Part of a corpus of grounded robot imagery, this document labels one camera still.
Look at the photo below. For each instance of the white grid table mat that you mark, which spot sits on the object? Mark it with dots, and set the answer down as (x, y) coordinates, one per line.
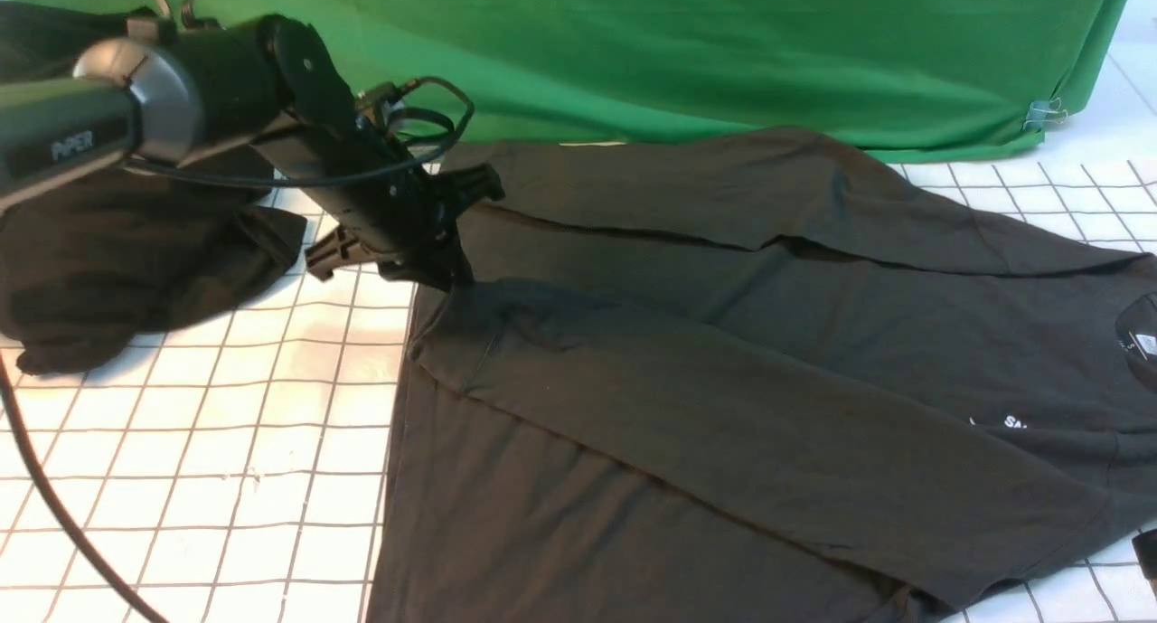
(234, 471)

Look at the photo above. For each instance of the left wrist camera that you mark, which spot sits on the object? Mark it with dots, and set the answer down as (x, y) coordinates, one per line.
(384, 107)

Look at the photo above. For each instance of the green backdrop cloth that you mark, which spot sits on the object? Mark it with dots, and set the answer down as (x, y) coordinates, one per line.
(911, 81)

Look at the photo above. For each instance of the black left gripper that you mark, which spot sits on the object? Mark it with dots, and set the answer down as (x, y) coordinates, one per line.
(389, 210)

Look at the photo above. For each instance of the metal binder clip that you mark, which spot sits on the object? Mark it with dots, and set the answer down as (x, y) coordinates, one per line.
(1042, 114)

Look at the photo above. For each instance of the black crumpled garment pile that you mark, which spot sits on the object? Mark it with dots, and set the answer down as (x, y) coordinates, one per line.
(112, 255)

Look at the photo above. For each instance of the gray long-sleeve top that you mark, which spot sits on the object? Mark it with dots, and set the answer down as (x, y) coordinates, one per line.
(764, 378)

